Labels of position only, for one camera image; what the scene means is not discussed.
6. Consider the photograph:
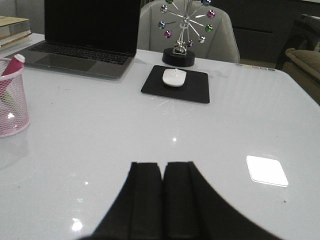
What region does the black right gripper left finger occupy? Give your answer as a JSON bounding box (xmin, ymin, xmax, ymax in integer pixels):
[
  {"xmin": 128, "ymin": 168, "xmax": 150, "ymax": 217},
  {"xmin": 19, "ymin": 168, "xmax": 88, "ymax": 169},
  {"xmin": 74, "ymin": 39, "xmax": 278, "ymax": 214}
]
[{"xmin": 84, "ymin": 162, "xmax": 163, "ymax": 240}]

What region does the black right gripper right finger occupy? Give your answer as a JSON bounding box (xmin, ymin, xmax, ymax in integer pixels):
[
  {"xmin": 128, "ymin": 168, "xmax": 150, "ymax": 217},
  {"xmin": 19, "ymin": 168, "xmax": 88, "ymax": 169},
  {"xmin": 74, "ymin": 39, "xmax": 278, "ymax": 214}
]
[{"xmin": 163, "ymin": 161, "xmax": 277, "ymax": 240}]

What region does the green marker pen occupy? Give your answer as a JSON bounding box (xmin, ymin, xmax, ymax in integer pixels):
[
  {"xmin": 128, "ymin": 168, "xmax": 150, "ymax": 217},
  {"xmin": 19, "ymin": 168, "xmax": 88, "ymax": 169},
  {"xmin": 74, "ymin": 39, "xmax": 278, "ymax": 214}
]
[{"xmin": 0, "ymin": 92, "xmax": 14, "ymax": 105}]

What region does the pink marker pen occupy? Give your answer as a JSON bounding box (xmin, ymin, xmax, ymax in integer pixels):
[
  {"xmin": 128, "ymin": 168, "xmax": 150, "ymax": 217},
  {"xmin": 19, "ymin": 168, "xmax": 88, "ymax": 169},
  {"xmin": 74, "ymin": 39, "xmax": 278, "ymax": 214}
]
[{"xmin": 0, "ymin": 54, "xmax": 25, "ymax": 97}]

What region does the pink mesh pen holder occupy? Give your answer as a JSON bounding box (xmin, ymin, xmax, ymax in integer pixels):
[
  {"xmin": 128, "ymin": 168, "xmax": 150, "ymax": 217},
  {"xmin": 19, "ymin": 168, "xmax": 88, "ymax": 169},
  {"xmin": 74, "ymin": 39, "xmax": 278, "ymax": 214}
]
[{"xmin": 0, "ymin": 56, "xmax": 30, "ymax": 138}]

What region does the black mouse pad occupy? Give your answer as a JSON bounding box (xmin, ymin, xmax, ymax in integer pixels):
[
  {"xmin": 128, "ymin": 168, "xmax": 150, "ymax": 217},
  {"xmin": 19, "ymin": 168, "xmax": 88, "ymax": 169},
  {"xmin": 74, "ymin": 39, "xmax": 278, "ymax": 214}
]
[{"xmin": 141, "ymin": 65, "xmax": 210, "ymax": 104}]

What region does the white computer mouse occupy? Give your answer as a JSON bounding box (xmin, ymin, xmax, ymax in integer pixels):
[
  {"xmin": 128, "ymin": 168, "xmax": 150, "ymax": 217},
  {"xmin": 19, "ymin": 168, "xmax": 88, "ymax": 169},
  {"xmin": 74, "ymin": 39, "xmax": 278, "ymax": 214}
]
[{"xmin": 162, "ymin": 68, "xmax": 187, "ymax": 87}]

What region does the ferris wheel desk ornament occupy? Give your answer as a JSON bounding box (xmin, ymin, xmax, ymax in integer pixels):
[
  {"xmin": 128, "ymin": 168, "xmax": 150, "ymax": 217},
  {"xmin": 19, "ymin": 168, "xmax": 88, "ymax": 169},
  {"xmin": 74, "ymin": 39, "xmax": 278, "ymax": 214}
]
[{"xmin": 160, "ymin": 0, "xmax": 216, "ymax": 67}]

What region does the grey laptop computer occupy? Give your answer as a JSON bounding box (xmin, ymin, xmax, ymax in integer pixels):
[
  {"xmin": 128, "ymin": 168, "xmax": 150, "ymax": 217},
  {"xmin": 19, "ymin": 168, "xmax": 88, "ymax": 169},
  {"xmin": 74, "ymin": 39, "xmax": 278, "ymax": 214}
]
[{"xmin": 18, "ymin": 0, "xmax": 141, "ymax": 79}]

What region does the beige sofa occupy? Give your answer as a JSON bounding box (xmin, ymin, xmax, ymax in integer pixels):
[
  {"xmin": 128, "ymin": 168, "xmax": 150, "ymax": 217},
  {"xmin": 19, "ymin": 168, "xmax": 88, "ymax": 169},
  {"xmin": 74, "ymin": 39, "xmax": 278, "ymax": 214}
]
[{"xmin": 281, "ymin": 48, "xmax": 320, "ymax": 105}]

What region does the grey right armchair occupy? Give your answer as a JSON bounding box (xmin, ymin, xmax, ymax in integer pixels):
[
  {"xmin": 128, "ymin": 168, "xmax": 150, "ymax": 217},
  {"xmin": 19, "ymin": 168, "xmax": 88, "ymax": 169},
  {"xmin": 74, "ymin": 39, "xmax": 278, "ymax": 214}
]
[{"xmin": 137, "ymin": 0, "xmax": 240, "ymax": 63}]

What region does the bottom book in stack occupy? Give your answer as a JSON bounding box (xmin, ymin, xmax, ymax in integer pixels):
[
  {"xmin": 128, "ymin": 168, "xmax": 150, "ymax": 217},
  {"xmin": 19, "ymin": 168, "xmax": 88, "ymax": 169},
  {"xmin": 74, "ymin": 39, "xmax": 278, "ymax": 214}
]
[{"xmin": 0, "ymin": 35, "xmax": 29, "ymax": 52}]

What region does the book in stack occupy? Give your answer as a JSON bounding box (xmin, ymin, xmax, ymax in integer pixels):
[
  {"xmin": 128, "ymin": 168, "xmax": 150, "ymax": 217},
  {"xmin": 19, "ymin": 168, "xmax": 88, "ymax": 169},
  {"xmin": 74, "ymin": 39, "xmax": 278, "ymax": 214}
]
[
  {"xmin": 0, "ymin": 30, "xmax": 32, "ymax": 48},
  {"xmin": 0, "ymin": 35, "xmax": 29, "ymax": 52}
]

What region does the middle book in stack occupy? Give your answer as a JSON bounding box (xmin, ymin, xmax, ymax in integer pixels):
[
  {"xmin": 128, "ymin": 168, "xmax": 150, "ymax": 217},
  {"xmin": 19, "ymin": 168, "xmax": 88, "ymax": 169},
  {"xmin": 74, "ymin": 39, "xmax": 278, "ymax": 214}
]
[{"xmin": 0, "ymin": 30, "xmax": 32, "ymax": 48}]

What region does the yellow top book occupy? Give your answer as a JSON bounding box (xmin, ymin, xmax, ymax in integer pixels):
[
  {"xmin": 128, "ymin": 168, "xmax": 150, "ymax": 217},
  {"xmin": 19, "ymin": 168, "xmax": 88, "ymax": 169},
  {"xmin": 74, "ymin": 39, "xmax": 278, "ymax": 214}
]
[{"xmin": 0, "ymin": 15, "xmax": 30, "ymax": 38}]

